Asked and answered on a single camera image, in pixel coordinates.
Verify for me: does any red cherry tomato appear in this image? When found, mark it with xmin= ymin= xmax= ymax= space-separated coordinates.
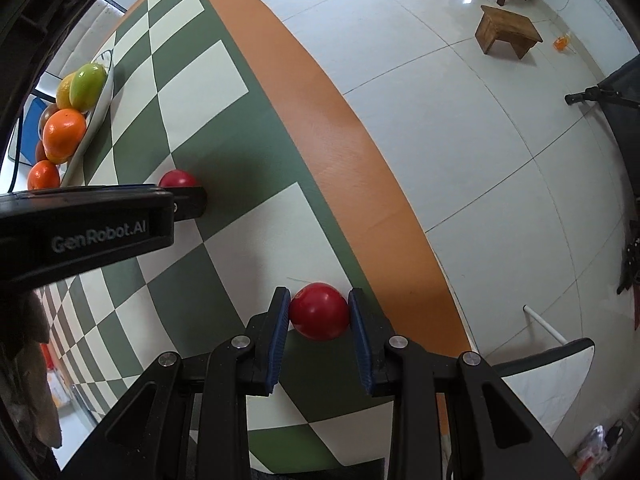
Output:
xmin=158 ymin=169 xmax=200 ymax=188
xmin=288 ymin=283 xmax=349 ymax=341

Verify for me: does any orange tangerine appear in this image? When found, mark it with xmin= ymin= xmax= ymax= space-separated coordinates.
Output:
xmin=42 ymin=108 xmax=87 ymax=164
xmin=27 ymin=159 xmax=61 ymax=191

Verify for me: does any green apple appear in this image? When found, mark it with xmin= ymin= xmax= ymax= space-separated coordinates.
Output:
xmin=70 ymin=63 xmax=107 ymax=113

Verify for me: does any oval floral plate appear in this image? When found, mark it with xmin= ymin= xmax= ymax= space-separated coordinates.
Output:
xmin=61 ymin=49 xmax=114 ymax=186

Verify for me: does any dark red apple on plate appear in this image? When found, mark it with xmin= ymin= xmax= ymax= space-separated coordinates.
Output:
xmin=35 ymin=140 xmax=47 ymax=162

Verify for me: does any blue mat panel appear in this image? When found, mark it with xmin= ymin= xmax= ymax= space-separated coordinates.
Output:
xmin=20 ymin=96 xmax=48 ymax=166

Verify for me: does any green checkered tablecloth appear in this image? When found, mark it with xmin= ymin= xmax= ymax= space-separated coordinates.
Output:
xmin=43 ymin=0 xmax=469 ymax=418

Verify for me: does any large yellow orange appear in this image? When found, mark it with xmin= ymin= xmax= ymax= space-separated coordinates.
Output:
xmin=55 ymin=73 xmax=75 ymax=110

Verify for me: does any white padded sofa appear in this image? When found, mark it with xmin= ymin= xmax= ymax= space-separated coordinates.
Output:
xmin=56 ymin=0 xmax=124 ymax=77

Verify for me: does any small wooden stool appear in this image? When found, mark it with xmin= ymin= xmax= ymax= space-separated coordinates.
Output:
xmin=475 ymin=4 xmax=544 ymax=60

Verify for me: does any orange small floor object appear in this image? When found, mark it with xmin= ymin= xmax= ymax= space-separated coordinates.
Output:
xmin=552 ymin=32 xmax=572 ymax=52

